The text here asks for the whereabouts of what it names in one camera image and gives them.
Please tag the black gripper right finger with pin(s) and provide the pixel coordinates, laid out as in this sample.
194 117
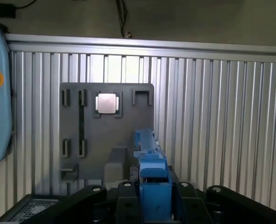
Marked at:
245 210

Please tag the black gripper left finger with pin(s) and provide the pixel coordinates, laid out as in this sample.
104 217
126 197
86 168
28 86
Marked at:
70 205

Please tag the grey parts rack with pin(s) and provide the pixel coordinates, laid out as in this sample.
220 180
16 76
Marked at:
105 140

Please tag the silver CPU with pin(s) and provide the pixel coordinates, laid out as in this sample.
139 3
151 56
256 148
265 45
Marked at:
107 103

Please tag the black power adapter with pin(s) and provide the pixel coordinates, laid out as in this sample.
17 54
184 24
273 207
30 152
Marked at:
2 11

